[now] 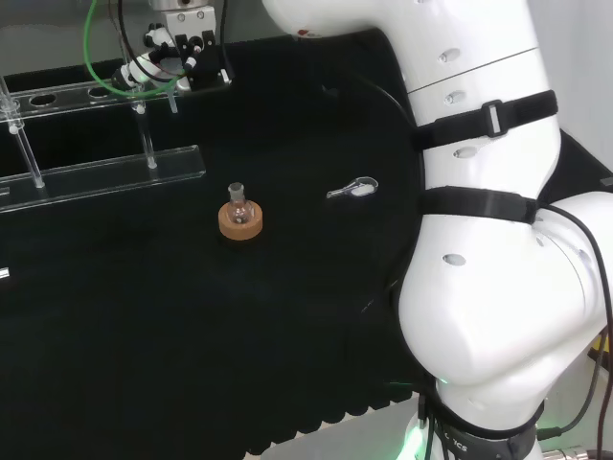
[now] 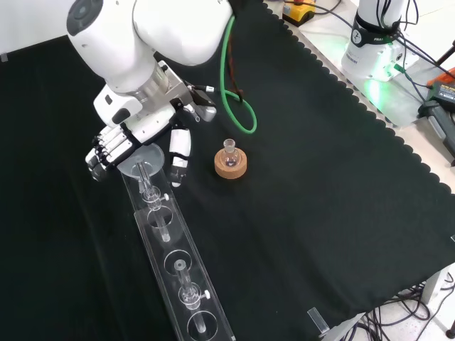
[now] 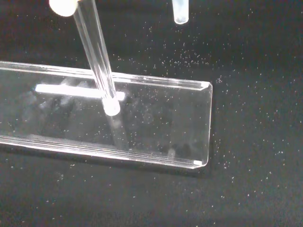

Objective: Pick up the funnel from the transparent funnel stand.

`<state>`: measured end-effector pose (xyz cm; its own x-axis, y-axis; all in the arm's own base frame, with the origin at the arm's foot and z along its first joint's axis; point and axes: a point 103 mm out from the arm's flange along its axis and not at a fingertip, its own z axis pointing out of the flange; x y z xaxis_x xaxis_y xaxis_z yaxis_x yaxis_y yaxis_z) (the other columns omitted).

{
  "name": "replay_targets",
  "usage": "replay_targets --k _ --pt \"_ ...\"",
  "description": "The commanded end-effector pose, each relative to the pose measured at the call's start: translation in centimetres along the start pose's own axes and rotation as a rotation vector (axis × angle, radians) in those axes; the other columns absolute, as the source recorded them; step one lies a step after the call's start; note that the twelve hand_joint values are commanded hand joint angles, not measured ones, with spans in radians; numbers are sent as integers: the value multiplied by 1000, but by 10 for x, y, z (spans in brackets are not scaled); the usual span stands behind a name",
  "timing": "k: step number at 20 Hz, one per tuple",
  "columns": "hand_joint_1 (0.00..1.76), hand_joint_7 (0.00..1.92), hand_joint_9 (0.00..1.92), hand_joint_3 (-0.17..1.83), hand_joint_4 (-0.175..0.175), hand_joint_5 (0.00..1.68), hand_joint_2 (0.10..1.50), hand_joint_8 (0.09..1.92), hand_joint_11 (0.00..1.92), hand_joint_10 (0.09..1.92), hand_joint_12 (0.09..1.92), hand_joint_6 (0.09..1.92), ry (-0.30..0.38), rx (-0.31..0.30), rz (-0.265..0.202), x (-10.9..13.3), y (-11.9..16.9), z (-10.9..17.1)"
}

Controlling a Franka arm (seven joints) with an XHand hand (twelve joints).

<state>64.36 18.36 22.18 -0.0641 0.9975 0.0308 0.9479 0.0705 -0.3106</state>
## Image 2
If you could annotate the black power adapter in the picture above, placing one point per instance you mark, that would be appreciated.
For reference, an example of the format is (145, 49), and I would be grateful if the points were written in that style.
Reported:
(444, 93)

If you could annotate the clear plastic funnel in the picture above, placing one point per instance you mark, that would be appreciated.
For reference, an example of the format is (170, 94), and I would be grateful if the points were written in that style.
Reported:
(153, 156)

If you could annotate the yellow stop button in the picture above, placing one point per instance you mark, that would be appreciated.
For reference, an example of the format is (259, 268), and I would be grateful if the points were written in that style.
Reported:
(298, 12)

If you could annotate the clear acrylic funnel stand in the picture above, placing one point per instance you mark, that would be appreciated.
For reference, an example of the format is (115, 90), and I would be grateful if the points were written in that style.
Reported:
(185, 248)

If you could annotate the black cloth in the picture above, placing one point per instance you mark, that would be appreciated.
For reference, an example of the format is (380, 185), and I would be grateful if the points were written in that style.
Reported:
(284, 195)

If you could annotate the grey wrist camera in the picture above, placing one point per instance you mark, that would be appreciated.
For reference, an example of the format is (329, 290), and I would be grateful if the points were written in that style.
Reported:
(204, 106)

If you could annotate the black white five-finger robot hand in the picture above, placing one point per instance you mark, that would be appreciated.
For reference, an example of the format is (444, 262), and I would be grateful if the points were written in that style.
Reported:
(149, 122)

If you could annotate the black oblong device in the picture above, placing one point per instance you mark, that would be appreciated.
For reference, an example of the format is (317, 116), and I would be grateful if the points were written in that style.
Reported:
(440, 124)

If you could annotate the white table leg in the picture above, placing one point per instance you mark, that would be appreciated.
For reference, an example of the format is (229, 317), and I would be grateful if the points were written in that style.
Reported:
(435, 284)

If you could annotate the grey metal base plate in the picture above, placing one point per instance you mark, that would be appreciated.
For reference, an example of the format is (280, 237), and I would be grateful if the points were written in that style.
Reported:
(391, 103)

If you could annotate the glass round-bottom flask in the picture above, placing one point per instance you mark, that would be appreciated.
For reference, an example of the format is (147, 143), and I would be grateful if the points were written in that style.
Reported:
(229, 156)

